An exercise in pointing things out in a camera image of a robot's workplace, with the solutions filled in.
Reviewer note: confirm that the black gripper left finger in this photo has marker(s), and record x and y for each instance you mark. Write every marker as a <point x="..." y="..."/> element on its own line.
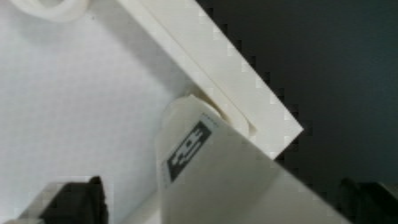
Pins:
<point x="78" y="206"/>

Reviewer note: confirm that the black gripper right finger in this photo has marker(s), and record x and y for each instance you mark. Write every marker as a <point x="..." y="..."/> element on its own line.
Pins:
<point x="368" y="202"/>

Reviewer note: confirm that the white desk leg tagged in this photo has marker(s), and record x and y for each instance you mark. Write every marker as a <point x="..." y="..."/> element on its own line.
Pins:
<point x="224" y="186"/>

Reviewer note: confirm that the white desk tabletop panel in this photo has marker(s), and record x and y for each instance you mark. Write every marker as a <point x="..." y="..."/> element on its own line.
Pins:
<point x="91" y="74"/>

